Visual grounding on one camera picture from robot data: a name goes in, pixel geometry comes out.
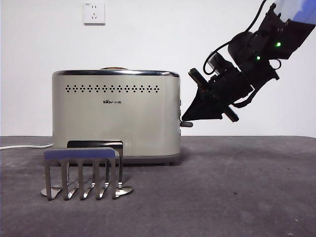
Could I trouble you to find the brown bread slice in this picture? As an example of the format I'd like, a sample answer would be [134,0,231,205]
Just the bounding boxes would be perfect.
[99,66,129,71]

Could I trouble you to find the cream and chrome toaster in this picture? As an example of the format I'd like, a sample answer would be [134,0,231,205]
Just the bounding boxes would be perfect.
[51,70,182,166]

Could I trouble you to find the steel toast rack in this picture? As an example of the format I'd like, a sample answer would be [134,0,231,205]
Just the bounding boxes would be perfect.
[40,140,134,201]

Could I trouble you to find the pale grey camera box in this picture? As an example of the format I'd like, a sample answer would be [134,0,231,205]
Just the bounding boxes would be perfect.
[206,52,224,74]

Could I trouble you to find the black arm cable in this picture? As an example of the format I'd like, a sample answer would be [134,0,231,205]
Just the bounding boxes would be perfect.
[203,0,269,75]

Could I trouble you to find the white wall socket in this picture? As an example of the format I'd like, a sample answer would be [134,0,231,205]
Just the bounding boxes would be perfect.
[83,2,106,25]

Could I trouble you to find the white power cable with plug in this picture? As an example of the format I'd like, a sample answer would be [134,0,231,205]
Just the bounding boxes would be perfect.
[0,143,54,151]

